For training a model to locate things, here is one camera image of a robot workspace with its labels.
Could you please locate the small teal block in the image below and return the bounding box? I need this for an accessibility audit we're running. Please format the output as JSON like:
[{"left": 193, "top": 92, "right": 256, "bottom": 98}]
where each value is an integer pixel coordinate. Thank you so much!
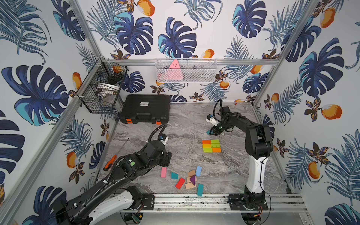
[{"left": 171, "top": 172, "right": 179, "bottom": 180}]

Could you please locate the black wire basket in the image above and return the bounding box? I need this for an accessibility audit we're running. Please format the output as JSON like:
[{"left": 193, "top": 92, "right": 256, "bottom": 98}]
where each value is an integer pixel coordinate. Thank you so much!
[{"left": 76, "top": 59, "right": 129, "bottom": 114}]

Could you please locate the light blue block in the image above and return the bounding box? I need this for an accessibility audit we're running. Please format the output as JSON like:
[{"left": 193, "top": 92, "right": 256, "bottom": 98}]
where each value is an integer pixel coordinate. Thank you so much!
[{"left": 196, "top": 166, "right": 202, "bottom": 177}]

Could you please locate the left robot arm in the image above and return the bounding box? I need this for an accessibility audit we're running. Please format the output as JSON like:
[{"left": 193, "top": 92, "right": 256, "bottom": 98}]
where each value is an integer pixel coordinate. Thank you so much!
[{"left": 53, "top": 124, "right": 172, "bottom": 225}]

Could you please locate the orange handled screwdriver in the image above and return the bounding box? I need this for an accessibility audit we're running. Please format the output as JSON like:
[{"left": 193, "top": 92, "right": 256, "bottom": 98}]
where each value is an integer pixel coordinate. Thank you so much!
[{"left": 103, "top": 138, "right": 129, "bottom": 172}]

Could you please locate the pink triangle sign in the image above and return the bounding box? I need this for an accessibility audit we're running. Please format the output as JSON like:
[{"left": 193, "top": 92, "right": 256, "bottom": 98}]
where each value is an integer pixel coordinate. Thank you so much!
[{"left": 165, "top": 59, "right": 184, "bottom": 81}]

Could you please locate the lime green block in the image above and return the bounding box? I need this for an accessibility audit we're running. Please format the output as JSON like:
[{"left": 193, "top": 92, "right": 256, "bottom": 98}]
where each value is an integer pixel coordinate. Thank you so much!
[
  {"left": 211, "top": 143, "right": 221, "bottom": 149},
  {"left": 203, "top": 148, "right": 213, "bottom": 153}
]

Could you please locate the natural wood block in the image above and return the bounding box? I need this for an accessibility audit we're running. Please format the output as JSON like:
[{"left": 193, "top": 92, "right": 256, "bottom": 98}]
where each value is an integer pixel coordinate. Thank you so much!
[{"left": 185, "top": 182, "right": 196, "bottom": 189}]

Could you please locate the black tool case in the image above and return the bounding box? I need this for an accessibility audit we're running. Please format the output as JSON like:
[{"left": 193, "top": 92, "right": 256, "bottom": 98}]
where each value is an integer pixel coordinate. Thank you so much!
[{"left": 118, "top": 94, "right": 171, "bottom": 125}]

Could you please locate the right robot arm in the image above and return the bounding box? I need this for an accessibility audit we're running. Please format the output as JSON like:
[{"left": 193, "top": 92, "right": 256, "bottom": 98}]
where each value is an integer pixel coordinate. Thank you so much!
[{"left": 206, "top": 99, "right": 273, "bottom": 211}]

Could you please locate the pink block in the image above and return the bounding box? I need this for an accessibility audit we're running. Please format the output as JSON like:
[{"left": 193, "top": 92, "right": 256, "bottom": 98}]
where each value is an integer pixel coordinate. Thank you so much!
[{"left": 160, "top": 167, "right": 167, "bottom": 178}]

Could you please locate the red block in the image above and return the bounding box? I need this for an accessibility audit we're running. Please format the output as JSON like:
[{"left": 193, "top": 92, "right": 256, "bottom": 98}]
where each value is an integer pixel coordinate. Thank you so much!
[{"left": 175, "top": 178, "right": 185, "bottom": 190}]

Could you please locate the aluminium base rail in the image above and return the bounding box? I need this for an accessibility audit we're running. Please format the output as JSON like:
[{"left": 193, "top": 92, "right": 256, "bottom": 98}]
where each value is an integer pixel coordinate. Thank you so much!
[{"left": 141, "top": 194, "right": 308, "bottom": 213}]

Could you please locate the purple triangle block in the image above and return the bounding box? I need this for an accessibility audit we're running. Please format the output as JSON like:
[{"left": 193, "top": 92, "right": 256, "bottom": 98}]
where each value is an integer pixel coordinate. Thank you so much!
[{"left": 190, "top": 175, "right": 197, "bottom": 185}]

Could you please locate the white wire shelf basket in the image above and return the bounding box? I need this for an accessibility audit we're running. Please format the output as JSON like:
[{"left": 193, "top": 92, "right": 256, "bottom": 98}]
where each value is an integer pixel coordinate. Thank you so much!
[{"left": 155, "top": 59, "right": 218, "bottom": 83}]

